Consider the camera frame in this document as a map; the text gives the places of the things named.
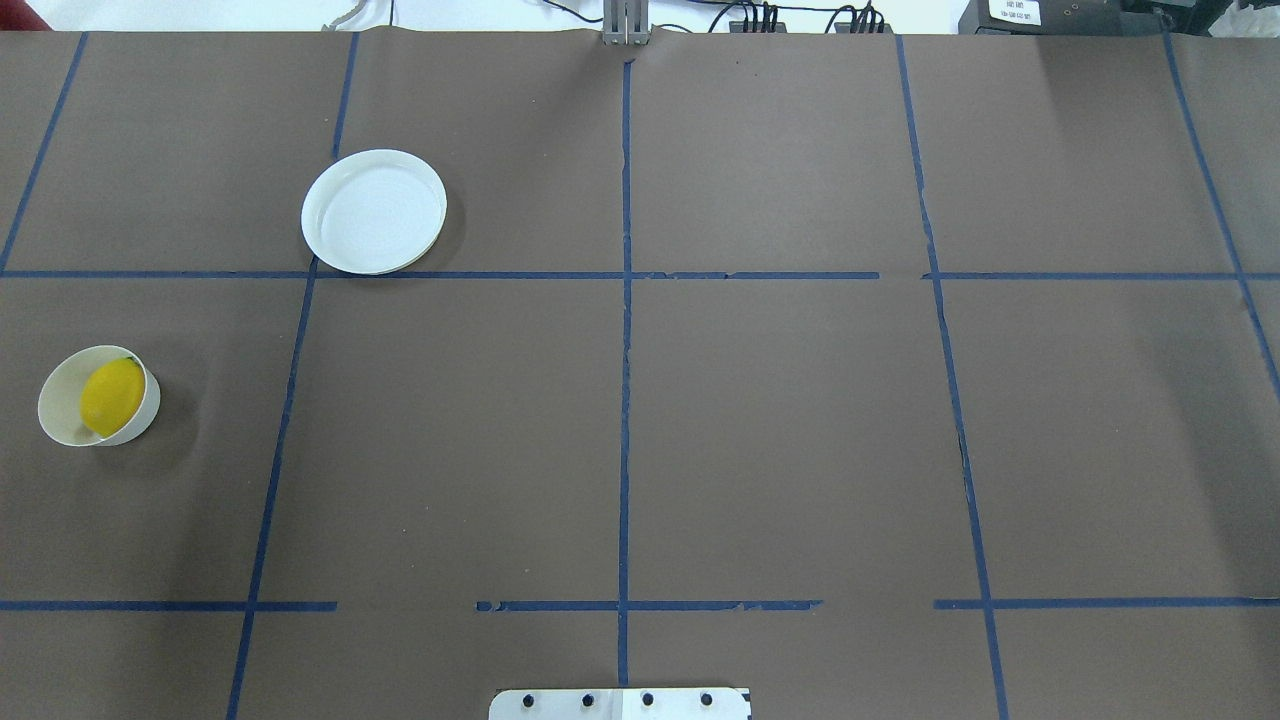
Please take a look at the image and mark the red object at corner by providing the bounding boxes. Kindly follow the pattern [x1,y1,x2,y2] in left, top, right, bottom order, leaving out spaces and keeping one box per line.
[0,0,52,32]

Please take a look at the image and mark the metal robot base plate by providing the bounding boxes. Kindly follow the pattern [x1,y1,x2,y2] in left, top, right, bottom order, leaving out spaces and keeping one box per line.
[488,687,753,719]

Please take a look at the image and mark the white round plate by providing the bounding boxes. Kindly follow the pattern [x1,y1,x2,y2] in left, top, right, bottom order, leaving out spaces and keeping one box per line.
[300,149,449,275]

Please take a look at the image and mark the long blue tape strip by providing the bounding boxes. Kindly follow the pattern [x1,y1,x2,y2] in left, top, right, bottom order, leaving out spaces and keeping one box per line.
[616,60,635,688]

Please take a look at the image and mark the crossing blue tape strip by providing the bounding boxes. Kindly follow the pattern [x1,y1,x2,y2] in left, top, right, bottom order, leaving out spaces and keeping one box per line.
[3,270,881,281]

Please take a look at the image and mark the black labelled device box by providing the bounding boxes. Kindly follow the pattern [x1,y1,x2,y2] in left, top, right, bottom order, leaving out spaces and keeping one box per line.
[957,1,1169,37]

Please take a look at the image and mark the yellow lemon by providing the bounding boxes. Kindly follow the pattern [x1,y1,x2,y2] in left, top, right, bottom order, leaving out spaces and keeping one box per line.
[79,357,146,437]

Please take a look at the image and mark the white paper bowl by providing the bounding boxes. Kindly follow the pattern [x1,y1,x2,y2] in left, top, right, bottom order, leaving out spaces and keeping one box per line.
[38,345,161,448]

